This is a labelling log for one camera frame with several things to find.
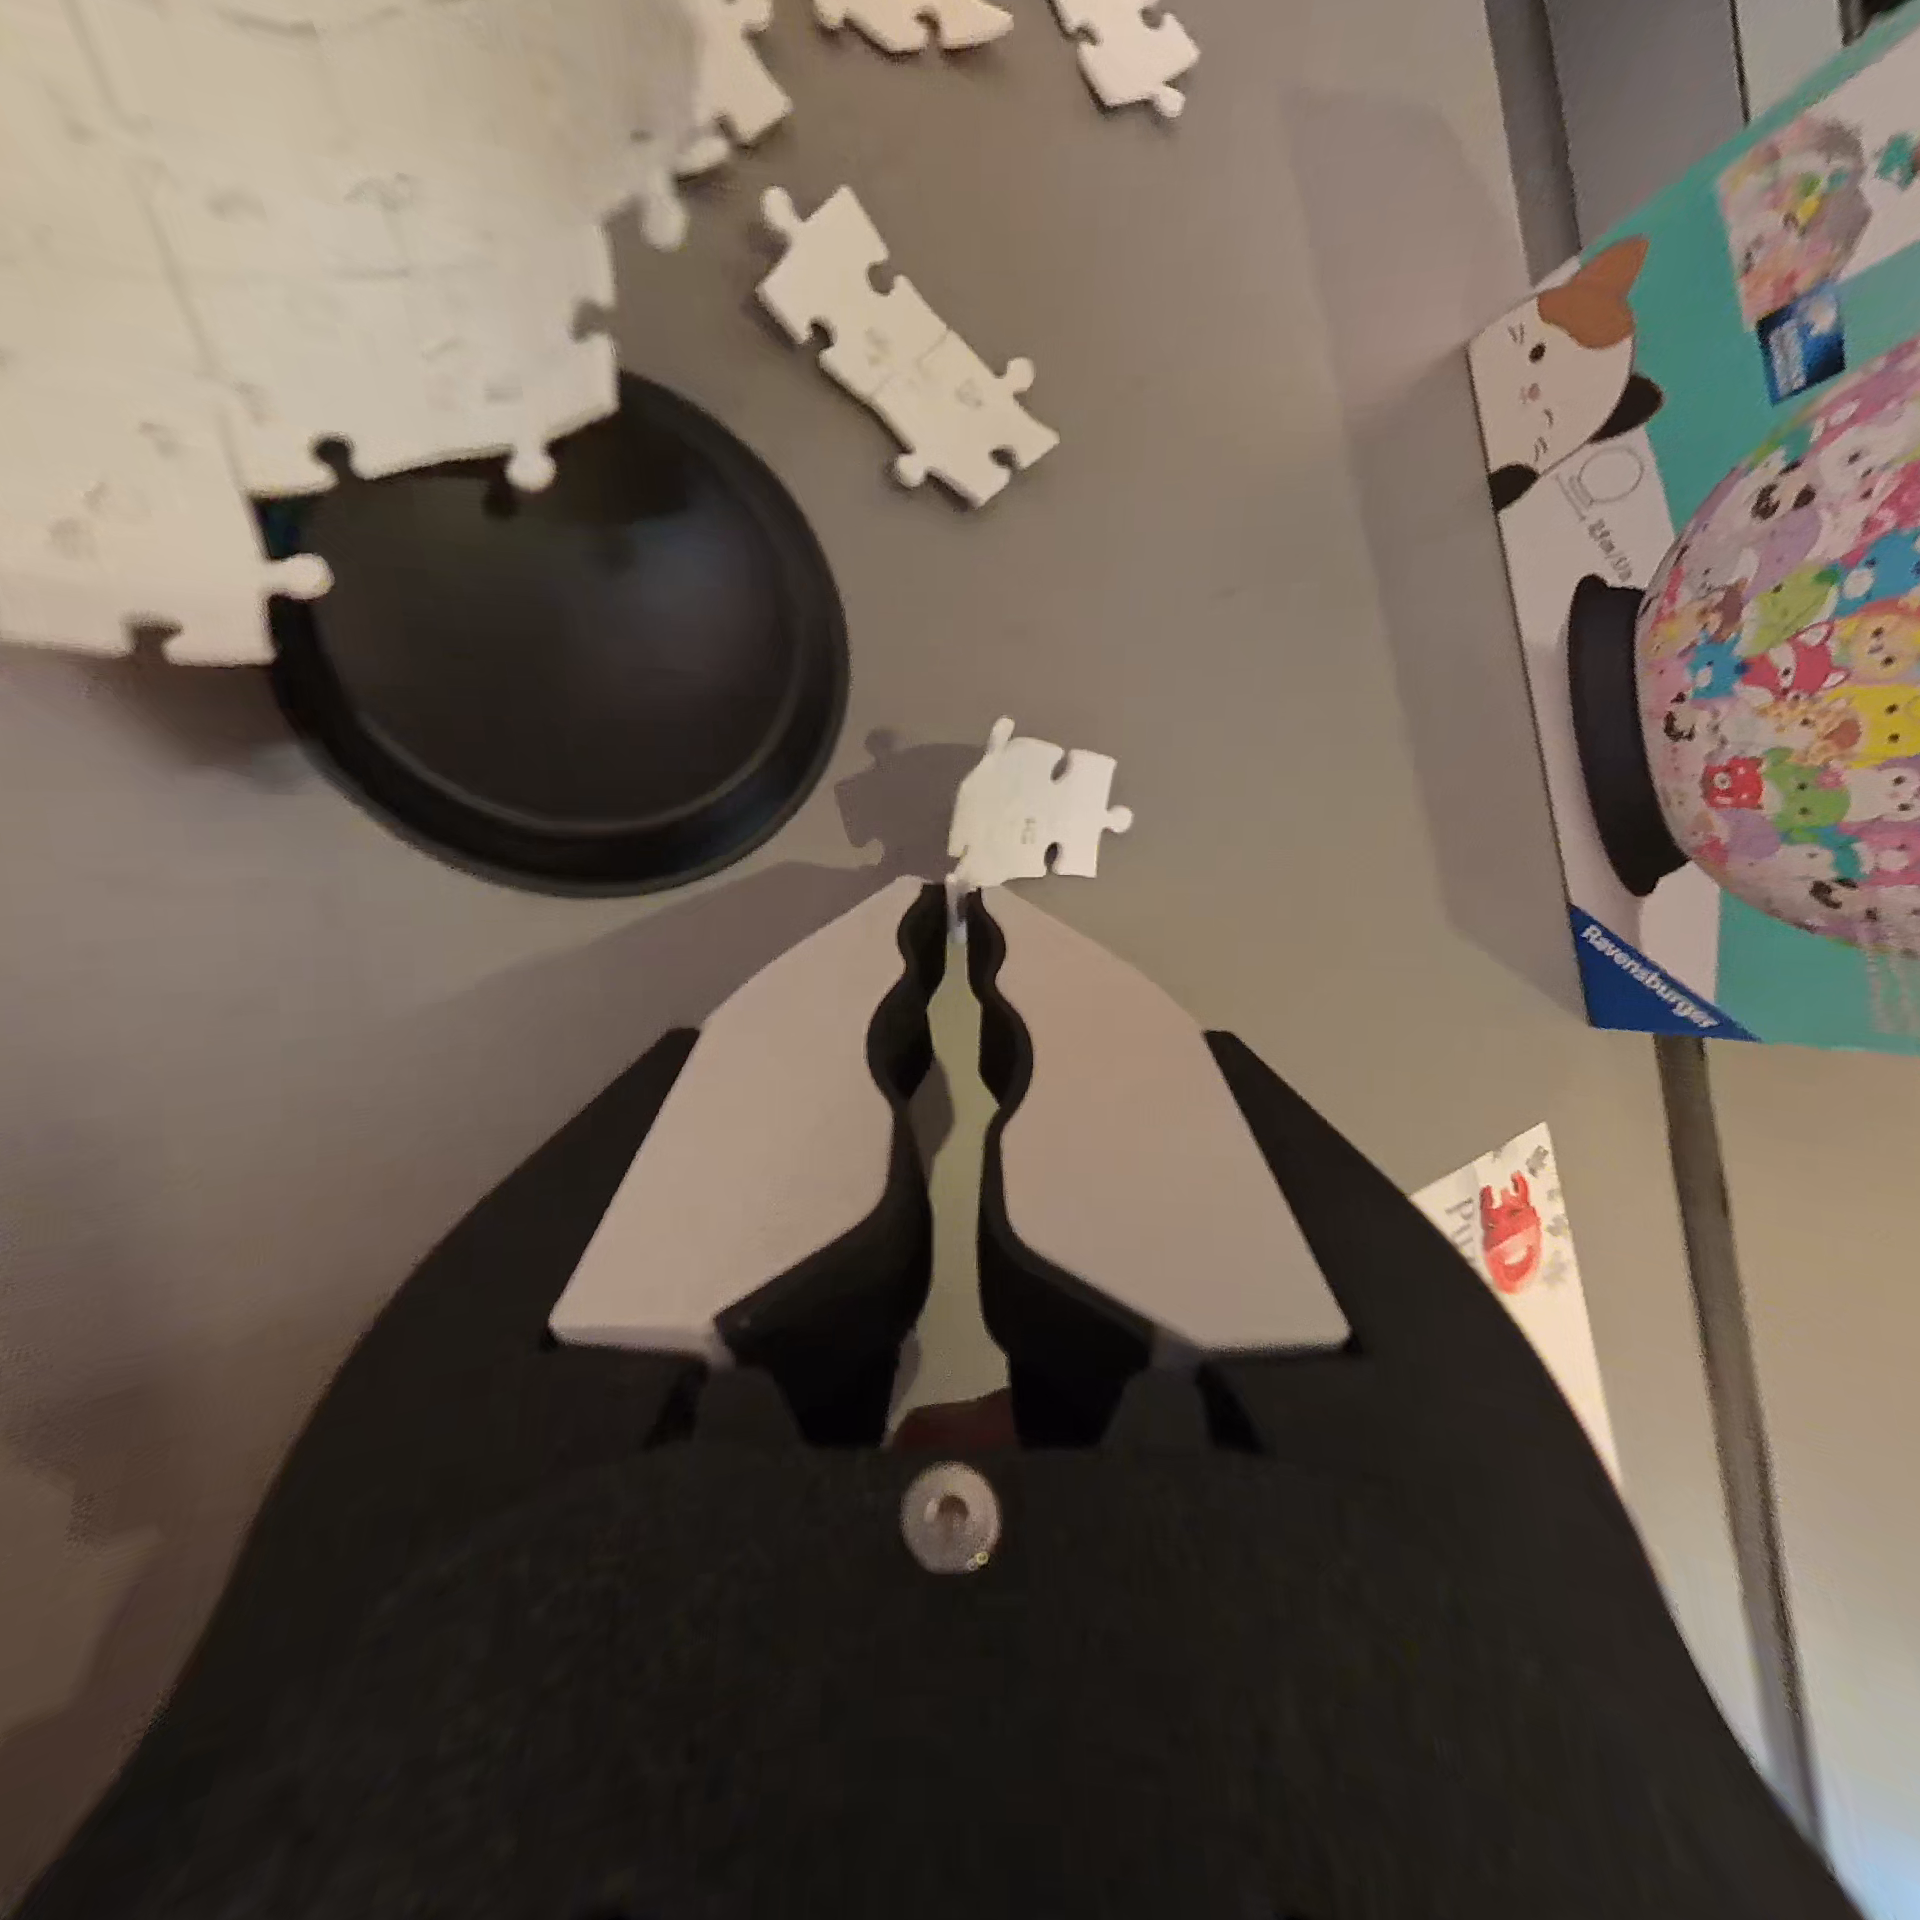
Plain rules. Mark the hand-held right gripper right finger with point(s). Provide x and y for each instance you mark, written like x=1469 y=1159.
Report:
x=1161 y=1185

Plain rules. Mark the teal puzzle ball box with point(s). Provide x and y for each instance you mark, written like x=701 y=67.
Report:
x=1770 y=602

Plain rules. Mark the white puzzle ball shell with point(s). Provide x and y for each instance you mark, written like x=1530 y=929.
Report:
x=301 y=225

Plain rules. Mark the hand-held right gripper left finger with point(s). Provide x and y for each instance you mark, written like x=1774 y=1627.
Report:
x=750 y=1157

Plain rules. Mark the white instruction leaflet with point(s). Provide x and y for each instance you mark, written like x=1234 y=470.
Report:
x=1517 y=1246

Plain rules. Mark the joined white puzzle piece pair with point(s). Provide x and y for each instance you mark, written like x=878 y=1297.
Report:
x=900 y=354

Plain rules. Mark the black round ball stand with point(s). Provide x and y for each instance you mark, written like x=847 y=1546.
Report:
x=601 y=677

